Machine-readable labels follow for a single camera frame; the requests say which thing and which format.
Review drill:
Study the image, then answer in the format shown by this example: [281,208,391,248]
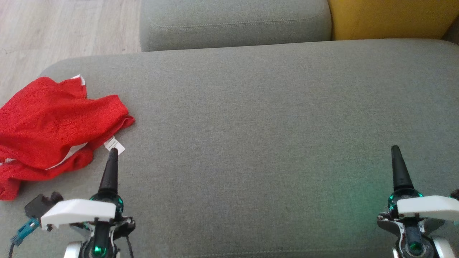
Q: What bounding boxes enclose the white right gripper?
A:
[377,145,459,238]

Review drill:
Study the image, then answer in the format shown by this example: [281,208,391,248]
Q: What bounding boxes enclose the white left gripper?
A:
[41,148,137,238]

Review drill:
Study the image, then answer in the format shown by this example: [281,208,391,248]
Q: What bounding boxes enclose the red basketball jersey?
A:
[0,75,136,171]

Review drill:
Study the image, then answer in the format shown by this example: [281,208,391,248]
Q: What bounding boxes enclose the red shorts with white stripes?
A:
[0,145,94,201]

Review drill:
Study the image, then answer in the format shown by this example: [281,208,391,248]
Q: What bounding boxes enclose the large grey sofa chaise cushion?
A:
[0,39,459,258]

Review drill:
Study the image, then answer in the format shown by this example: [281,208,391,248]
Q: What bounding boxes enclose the yellow sofa backrest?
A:
[327,0,459,41]

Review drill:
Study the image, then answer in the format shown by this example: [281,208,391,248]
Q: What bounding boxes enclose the grey sofa seat cushion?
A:
[139,0,332,53]

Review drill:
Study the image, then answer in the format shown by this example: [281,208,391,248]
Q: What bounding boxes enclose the black left cable teal connector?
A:
[9,218,41,258]

